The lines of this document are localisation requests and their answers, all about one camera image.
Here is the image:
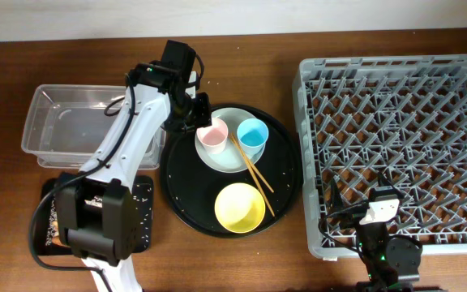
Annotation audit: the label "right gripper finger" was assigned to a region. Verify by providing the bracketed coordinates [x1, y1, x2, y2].
[376, 173, 399, 193]
[329, 178, 344, 211]

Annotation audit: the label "pink cup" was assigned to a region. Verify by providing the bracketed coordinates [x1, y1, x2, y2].
[196, 118, 229, 154]

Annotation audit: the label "wooden chopstick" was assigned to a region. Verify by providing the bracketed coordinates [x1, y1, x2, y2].
[229, 134, 274, 193]
[228, 135, 277, 217]

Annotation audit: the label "blue cup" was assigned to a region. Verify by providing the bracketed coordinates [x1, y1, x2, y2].
[237, 118, 269, 155]

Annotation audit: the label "food scraps with rice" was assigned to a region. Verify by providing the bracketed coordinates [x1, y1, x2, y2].
[45, 194, 152, 252]

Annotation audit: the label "yellow bowl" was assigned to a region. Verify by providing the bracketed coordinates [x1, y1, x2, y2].
[214, 182, 266, 234]

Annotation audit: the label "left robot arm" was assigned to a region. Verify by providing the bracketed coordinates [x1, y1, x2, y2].
[47, 41, 212, 291]

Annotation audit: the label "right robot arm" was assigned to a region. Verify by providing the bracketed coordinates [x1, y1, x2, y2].
[328, 173, 423, 292]

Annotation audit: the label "grey dishwasher rack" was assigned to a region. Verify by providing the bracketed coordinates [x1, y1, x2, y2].
[292, 54, 467, 260]

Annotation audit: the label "black rectangular waste tray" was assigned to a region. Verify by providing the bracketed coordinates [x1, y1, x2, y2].
[33, 175, 153, 256]

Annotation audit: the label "grey ceramic plate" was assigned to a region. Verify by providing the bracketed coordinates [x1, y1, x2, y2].
[195, 107, 266, 173]

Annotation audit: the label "round black serving tray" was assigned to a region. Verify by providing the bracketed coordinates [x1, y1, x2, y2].
[161, 103, 302, 238]

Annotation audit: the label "clear plastic bin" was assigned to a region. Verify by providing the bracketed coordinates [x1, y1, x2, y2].
[20, 84, 168, 170]

